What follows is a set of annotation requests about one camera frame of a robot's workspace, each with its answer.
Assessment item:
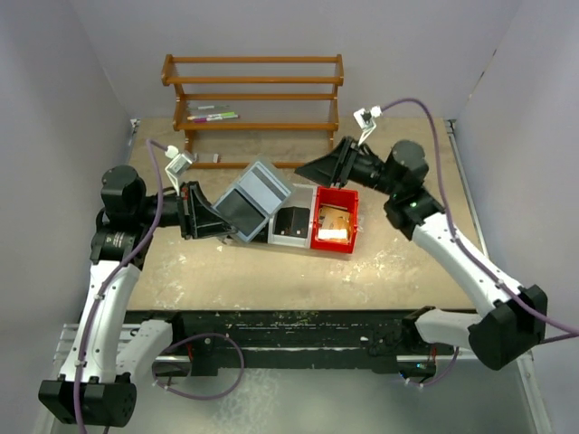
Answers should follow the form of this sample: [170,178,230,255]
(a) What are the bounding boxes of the aluminium frame rail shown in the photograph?
[53,321,535,363]

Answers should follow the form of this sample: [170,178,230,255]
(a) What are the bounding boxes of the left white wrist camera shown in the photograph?
[165,146,196,192]

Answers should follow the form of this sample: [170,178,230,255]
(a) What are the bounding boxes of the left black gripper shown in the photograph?
[134,180,237,239]

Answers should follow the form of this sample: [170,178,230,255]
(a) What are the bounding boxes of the black object in white bin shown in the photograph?
[273,206,310,239]

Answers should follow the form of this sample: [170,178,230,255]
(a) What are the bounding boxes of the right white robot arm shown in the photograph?
[295,137,548,371]

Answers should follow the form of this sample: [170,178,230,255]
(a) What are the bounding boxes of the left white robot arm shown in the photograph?
[38,165,234,429]

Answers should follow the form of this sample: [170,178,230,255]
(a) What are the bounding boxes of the wooden pieces in red bin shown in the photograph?
[318,205,351,243]

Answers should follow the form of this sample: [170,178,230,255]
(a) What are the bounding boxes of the pink marker pen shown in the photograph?
[187,115,223,123]

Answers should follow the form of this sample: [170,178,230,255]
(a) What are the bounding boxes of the light green marker pen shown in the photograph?
[211,112,240,120]

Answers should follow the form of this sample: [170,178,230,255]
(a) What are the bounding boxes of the white plastic bin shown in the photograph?
[267,184,318,249]

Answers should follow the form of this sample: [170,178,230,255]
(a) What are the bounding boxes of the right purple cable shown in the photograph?
[378,97,579,391]

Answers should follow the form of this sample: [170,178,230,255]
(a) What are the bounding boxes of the small grey clip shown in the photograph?
[194,153,221,164]

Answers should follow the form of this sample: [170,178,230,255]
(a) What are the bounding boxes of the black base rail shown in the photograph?
[125,310,453,381]

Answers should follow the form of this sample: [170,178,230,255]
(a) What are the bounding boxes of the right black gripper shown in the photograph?
[295,136,401,197]

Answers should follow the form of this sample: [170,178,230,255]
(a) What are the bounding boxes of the wooden slatted rack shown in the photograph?
[161,54,344,152]

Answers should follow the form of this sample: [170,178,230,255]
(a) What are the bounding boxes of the red plastic bin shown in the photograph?
[310,186,359,254]

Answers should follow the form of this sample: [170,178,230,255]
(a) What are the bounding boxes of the grey card holder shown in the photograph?
[213,157,295,242]

